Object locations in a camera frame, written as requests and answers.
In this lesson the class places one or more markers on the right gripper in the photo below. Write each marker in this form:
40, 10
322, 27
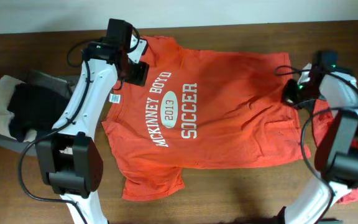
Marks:
291, 94

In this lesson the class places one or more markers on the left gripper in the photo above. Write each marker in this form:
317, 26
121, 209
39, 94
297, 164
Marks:
138, 73

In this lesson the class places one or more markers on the orange soccer t-shirt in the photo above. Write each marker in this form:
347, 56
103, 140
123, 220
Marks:
199, 109

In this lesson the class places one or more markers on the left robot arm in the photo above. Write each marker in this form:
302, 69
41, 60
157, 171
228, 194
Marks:
68, 158

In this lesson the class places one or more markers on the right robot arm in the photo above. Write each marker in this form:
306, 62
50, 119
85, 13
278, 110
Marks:
324, 88

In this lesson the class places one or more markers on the red t-shirt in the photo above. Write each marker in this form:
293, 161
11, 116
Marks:
320, 126

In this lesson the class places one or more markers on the grey folded garment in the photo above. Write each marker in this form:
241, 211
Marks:
48, 82

